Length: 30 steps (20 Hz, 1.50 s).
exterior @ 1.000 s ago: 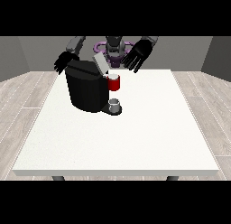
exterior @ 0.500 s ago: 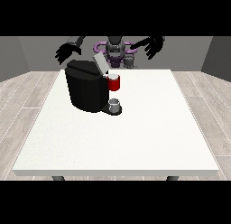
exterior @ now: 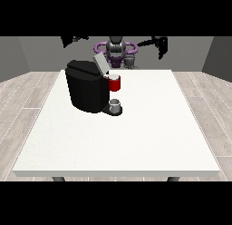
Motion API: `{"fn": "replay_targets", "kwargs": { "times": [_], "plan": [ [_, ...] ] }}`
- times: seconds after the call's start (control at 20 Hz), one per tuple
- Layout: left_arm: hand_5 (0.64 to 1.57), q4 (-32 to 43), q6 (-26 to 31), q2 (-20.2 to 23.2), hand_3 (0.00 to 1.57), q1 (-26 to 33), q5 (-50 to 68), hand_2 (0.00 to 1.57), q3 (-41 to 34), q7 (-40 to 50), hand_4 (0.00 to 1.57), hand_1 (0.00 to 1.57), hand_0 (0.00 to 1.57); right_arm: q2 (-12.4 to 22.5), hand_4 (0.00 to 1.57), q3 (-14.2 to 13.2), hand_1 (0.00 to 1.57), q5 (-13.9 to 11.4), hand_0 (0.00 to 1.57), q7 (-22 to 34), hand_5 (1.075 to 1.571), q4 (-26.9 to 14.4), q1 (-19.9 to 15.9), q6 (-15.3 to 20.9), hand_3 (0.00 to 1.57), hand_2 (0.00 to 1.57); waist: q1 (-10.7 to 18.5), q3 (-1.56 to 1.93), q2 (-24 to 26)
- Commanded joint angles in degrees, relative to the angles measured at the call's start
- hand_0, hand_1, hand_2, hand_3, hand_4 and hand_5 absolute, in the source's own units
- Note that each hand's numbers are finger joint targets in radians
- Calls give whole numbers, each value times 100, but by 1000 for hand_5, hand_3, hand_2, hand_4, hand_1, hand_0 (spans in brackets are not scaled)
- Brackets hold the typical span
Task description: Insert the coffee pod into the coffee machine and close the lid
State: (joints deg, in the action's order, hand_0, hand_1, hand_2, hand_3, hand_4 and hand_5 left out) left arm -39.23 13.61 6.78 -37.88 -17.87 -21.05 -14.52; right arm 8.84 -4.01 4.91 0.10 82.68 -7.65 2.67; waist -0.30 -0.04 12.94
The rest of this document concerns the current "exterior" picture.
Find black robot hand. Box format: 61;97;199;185
60;36;91;49
137;36;169;61

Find black coffee machine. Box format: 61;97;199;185
64;59;124;117

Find small grey coffee pod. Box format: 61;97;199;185
124;54;136;69

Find grey robot trunk purple rings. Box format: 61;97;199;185
93;36;140;70

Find red pod holder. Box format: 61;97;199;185
107;73;122;93

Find small grey cup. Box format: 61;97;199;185
108;98;122;114

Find pale grey machine lid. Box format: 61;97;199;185
92;52;111;75

